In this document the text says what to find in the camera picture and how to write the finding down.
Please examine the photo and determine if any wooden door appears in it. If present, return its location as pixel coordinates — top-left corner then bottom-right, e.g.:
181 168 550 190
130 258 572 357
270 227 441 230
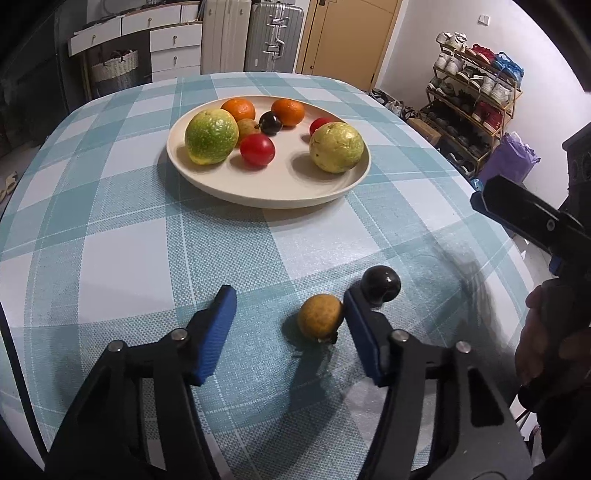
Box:
295 0 402 92

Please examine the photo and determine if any person's right hand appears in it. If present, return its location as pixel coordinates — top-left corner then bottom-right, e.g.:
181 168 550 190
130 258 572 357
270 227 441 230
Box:
513 281 591 409

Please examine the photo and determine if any beige suitcase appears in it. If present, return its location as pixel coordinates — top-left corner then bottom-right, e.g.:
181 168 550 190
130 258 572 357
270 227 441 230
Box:
201 0 253 75

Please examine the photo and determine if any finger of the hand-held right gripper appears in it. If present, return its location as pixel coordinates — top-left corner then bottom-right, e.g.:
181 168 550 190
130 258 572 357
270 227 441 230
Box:
470 175 587 260

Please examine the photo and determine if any yellow-green round fruit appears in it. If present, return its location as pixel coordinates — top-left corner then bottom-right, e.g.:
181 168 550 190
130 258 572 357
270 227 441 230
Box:
309 122 365 174

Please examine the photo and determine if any white drawer dresser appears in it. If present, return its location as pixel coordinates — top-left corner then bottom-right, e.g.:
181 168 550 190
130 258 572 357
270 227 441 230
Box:
68 0 204 78

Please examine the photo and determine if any woven laundry basket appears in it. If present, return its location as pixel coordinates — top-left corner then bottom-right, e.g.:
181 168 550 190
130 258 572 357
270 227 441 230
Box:
89 48 140 93

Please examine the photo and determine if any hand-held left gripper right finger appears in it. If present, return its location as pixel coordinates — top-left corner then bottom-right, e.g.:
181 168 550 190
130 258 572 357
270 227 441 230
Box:
342 288 533 480

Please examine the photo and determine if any cream round plate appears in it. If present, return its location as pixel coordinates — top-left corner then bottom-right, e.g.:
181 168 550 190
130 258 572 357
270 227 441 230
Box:
166 96 371 209

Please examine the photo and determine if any dark purple plum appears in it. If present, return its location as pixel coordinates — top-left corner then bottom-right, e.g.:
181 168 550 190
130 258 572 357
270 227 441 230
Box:
361 266 402 306
259 111 283 136

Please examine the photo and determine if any orange mandarin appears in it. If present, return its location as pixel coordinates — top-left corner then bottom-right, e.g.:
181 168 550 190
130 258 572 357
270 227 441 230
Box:
221 98 256 122
271 99 306 127

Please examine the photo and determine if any red cherry tomato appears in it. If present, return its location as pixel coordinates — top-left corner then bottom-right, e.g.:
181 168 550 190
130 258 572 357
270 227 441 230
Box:
309 117 341 136
239 133 276 167

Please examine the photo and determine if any silver suitcase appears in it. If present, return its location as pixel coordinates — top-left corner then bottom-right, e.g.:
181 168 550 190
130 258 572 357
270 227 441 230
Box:
244 0 305 73

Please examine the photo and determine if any cardboard box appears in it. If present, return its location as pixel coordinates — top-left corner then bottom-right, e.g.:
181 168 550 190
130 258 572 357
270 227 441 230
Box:
406 117 442 145

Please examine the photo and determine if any row of racked shoes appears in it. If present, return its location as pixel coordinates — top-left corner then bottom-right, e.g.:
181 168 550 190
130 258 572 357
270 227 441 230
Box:
424 31 525 178

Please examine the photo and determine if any teal checked tablecloth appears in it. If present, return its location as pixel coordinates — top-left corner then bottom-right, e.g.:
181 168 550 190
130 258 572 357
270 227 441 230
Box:
0 71 539 480

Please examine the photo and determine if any green round fruit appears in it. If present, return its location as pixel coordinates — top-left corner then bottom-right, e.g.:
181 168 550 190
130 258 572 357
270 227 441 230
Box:
185 109 240 166

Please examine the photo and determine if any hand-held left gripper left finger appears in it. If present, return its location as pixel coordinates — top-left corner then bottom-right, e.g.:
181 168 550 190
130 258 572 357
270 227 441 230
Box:
46 285 238 480

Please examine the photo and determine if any purple plastic bag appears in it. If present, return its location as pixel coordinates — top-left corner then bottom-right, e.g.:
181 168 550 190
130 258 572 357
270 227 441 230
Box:
478 132 541 186

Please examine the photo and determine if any dark refrigerator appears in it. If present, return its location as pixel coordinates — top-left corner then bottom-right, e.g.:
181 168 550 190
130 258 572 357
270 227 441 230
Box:
0 9 88 155

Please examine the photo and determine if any metal shoe rack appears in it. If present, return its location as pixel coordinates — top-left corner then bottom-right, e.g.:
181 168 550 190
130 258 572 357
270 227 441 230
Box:
418 32 525 179

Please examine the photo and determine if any small yellow-brown fruit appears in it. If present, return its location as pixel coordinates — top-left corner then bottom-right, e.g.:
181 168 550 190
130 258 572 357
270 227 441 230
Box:
297 294 345 341
236 119 262 148

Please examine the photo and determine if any pile of shoes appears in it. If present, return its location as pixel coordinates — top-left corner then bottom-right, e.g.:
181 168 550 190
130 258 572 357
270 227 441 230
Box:
369 88 416 121

